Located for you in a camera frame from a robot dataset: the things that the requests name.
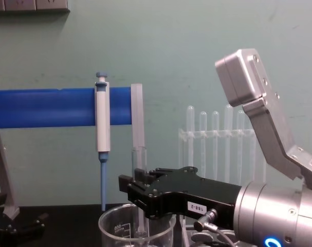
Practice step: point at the clear glass test tube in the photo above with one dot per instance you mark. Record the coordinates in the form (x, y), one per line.
(139, 159)

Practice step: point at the blue pipette stand bar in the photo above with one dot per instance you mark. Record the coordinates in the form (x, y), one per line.
(47, 106)

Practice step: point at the grey wall socket panel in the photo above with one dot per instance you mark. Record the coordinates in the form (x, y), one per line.
(29, 5)

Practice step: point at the white and blue pipette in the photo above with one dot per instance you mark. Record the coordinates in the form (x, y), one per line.
(102, 123)

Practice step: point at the clear acrylic rack with holes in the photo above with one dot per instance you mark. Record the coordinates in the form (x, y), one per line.
(186, 231)

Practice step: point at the clear plastic test tube rack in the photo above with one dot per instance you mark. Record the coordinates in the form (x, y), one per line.
(197, 135)

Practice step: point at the clear glass beaker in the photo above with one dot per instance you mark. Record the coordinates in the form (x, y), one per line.
(119, 229)

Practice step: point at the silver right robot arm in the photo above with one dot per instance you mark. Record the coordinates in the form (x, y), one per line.
(274, 144)

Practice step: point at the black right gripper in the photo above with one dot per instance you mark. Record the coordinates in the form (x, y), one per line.
(197, 190)

